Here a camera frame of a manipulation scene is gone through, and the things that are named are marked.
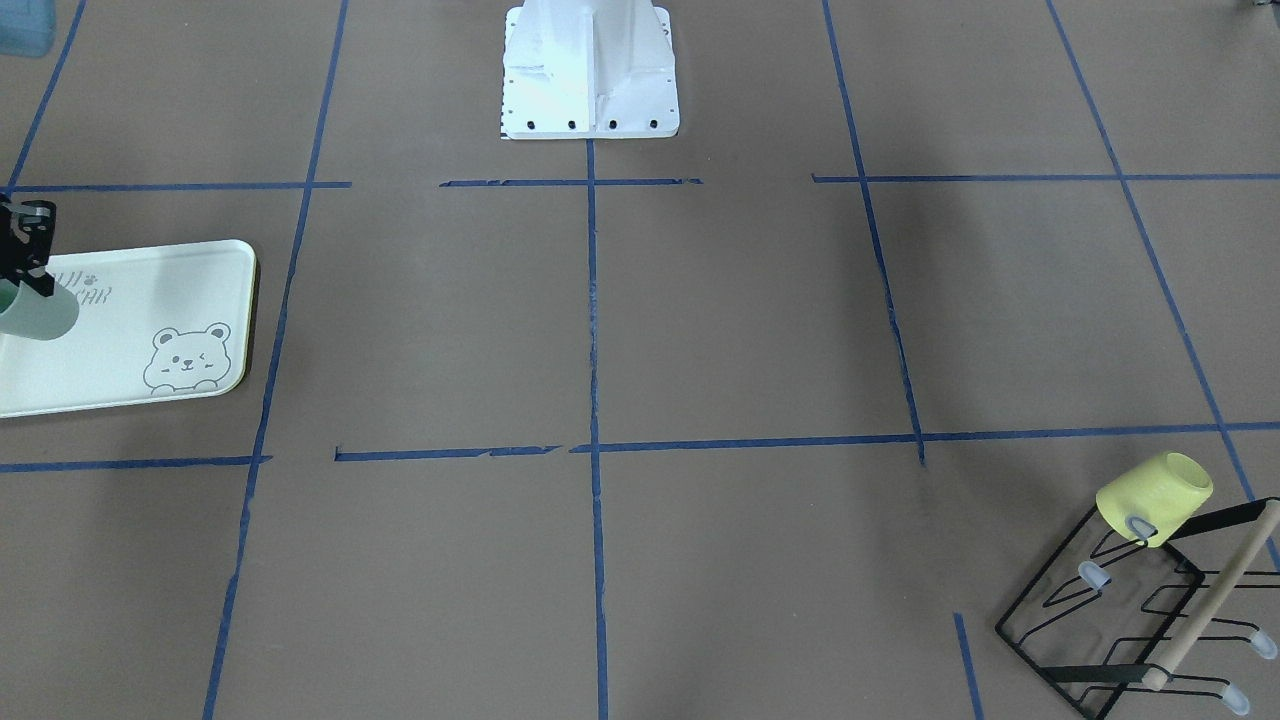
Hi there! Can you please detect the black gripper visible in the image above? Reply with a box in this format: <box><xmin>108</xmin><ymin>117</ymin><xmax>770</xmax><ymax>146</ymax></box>
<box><xmin>1</xmin><ymin>197</ymin><xmax>58</xmax><ymax>299</ymax></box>

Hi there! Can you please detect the pale green plastic cup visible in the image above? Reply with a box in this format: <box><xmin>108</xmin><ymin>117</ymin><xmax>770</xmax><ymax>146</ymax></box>
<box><xmin>1</xmin><ymin>281</ymin><xmax>81</xmax><ymax>341</ymax></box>

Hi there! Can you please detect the cream bear print tray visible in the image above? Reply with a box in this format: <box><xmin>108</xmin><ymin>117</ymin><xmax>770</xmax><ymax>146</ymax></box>
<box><xmin>1</xmin><ymin>240</ymin><xmax>259</xmax><ymax>418</ymax></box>

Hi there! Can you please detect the yellow plastic cup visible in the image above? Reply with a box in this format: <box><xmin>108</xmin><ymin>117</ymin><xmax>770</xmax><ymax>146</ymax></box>
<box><xmin>1094</xmin><ymin>451</ymin><xmax>1213</xmax><ymax>547</ymax></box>

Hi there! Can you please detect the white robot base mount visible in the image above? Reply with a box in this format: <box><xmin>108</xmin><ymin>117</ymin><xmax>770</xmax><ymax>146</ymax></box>
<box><xmin>500</xmin><ymin>1</ymin><xmax>681</xmax><ymax>141</ymax></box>

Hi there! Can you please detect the black wire cup rack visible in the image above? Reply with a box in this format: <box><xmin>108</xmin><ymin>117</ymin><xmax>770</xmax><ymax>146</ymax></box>
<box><xmin>995</xmin><ymin>497</ymin><xmax>1277</xmax><ymax>719</ymax></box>

